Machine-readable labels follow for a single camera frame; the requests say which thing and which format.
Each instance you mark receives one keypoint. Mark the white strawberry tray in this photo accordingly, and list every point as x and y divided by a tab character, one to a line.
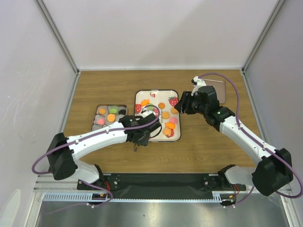
169	114

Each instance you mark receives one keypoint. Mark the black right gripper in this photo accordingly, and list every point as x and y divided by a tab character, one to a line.
188	98

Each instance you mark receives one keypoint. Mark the white cable duct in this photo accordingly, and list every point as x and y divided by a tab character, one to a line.
215	197

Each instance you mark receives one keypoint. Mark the orange flower cookie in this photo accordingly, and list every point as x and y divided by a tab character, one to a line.
167	131

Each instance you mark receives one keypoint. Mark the round biscuit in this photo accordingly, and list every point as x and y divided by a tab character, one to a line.
111	117

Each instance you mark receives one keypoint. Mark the gold cookie tin box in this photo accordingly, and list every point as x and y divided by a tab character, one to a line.
106	115

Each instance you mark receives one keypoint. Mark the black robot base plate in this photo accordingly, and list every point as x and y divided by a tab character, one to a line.
171	183

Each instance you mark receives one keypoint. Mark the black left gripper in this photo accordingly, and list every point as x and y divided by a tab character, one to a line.
142	142

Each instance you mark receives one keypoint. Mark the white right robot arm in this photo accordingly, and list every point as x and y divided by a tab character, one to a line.
272	170

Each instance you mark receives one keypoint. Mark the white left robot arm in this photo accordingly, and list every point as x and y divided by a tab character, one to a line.
64	154

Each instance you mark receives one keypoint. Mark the gold tin lid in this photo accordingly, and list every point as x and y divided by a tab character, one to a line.
220	87

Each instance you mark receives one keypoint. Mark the pink sandwich cookie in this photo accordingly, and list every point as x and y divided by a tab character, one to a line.
101	122

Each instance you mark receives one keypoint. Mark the orange fish cookie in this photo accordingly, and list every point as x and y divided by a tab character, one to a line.
145	102
102	111
170	125

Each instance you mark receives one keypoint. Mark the green round cookie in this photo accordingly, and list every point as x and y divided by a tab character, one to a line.
113	110
151	107

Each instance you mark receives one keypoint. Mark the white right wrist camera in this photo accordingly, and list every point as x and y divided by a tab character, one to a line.
197	83

